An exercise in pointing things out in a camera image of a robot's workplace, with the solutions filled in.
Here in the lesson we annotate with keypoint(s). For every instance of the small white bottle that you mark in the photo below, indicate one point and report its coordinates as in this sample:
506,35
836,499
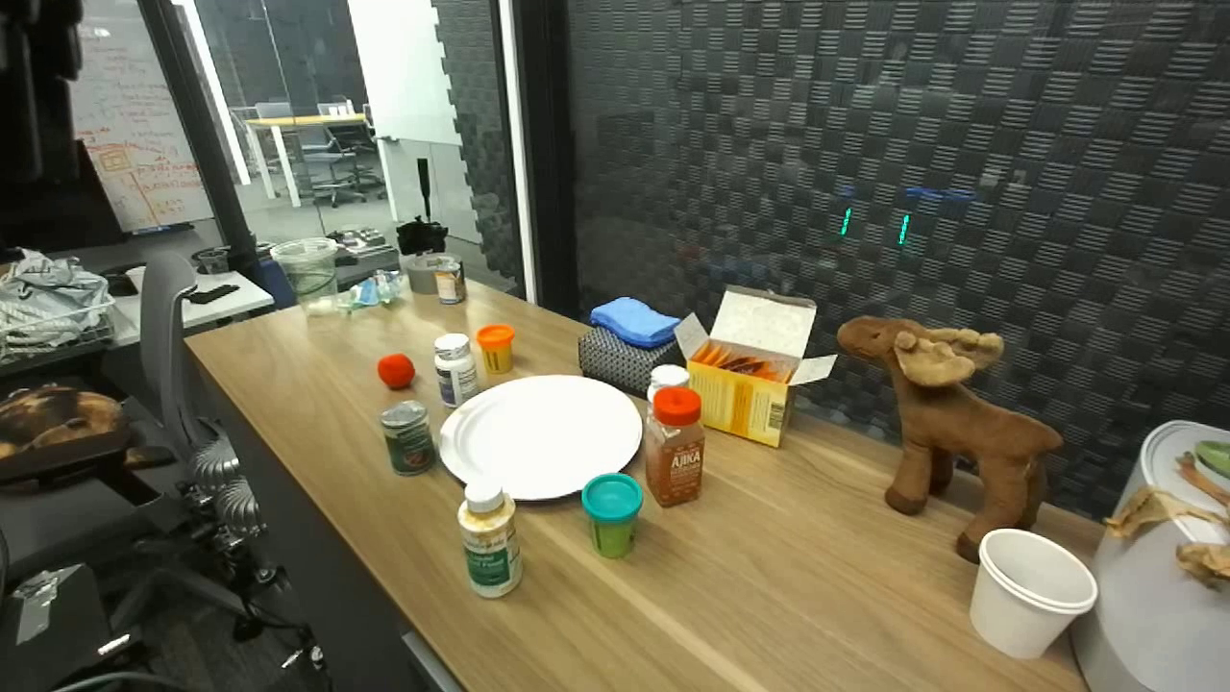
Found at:
665,380

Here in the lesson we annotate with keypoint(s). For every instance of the open yellow cardboard box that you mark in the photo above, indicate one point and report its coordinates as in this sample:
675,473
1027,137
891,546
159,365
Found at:
749,360

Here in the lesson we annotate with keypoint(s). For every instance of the teal lid green tub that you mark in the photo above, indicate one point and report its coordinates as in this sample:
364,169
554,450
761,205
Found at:
613,505

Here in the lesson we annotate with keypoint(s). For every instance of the white blue label bottle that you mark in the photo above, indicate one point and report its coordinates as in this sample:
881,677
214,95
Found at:
455,365

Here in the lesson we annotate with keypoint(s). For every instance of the green label supplement bottle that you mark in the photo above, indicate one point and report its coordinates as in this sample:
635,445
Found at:
484,522

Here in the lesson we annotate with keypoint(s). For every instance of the blue folded cloth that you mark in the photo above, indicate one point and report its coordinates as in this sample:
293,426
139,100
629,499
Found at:
633,322

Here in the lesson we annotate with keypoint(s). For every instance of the brown plush moose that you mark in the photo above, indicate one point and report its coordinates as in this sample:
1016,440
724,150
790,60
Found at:
944,421

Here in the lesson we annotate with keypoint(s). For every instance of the green label tin can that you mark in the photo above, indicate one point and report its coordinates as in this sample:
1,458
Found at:
410,437

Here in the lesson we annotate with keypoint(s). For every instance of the white paper plate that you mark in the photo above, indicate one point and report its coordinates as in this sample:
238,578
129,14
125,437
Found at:
544,437

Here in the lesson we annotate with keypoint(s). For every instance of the white paper cup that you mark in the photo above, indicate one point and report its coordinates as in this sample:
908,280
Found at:
1027,591

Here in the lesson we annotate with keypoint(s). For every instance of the clear plastic container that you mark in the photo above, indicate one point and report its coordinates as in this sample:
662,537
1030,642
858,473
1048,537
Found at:
435,276

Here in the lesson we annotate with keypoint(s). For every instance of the grey foam block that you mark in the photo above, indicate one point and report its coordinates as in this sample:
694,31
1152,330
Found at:
615,363

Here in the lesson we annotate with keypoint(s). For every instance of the orange lid yellow tub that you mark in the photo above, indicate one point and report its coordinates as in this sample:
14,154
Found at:
496,342

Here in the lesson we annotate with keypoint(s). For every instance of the orange ball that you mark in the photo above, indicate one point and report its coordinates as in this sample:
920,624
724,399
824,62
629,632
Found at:
398,371

